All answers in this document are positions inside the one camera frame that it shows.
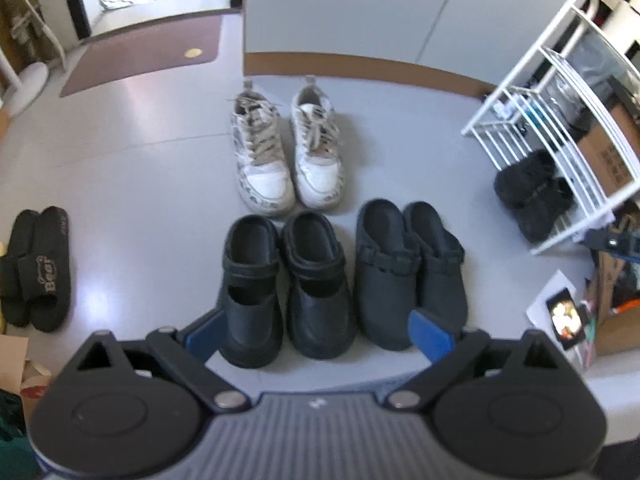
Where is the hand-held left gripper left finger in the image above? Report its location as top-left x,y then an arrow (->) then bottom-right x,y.
80,310 -> 252,415

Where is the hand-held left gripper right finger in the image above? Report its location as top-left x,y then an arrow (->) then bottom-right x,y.
384,309 -> 567,414

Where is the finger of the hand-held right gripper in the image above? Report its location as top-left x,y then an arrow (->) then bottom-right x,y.
586,228 -> 640,263

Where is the black strap clog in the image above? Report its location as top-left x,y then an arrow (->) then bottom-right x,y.
352,198 -> 426,352
402,201 -> 469,331

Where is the black chunky mary jane shoe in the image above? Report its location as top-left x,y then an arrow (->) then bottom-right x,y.
216,214 -> 286,368
280,211 -> 358,360

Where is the black lace-up sneaker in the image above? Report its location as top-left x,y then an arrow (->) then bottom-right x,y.
515,176 -> 576,245
494,149 -> 558,208

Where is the white lace-up sneaker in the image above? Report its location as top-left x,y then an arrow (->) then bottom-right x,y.
290,76 -> 346,210
230,78 -> 297,217

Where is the white metal shoe rack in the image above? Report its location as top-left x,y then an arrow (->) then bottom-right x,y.
461,0 -> 640,257

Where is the smartphone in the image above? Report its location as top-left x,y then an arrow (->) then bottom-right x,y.
546,287 -> 590,352

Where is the white paper sheet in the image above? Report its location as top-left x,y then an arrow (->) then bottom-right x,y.
525,270 -> 583,371

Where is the black slide sandal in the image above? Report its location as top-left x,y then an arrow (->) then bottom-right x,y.
0,210 -> 43,328
20,206 -> 71,333

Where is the green cloth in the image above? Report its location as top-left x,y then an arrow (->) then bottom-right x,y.
0,390 -> 36,480

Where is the brown door mat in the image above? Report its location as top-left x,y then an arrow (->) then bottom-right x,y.
60,14 -> 223,98

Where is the white fan stand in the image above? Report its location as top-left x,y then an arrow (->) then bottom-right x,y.
0,35 -> 51,118

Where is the white handled mop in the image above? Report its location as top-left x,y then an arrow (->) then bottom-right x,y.
10,0 -> 68,68

